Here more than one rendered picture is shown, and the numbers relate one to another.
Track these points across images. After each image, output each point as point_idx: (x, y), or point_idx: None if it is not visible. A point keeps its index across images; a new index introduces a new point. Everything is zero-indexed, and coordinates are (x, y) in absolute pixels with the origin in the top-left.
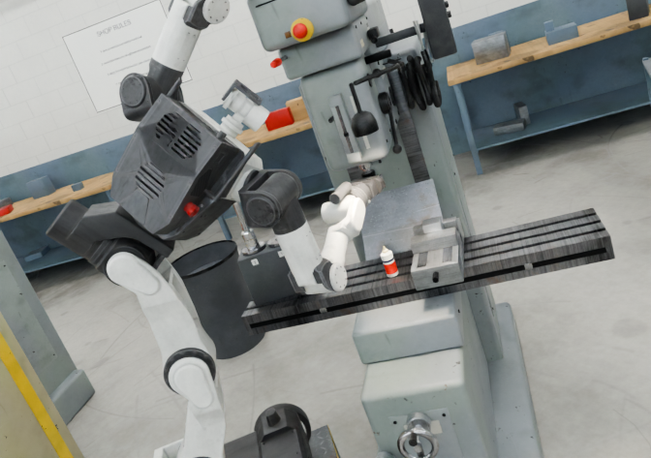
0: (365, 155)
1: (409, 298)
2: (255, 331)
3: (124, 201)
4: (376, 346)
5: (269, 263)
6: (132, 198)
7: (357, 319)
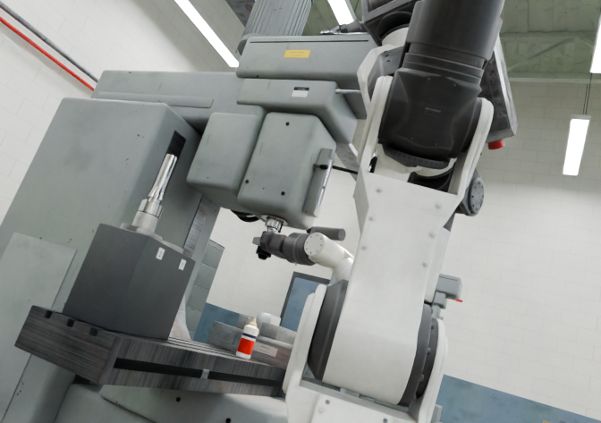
0: (308, 216)
1: (262, 391)
2: (113, 377)
3: (498, 67)
4: None
5: (166, 269)
6: (501, 74)
7: (240, 399)
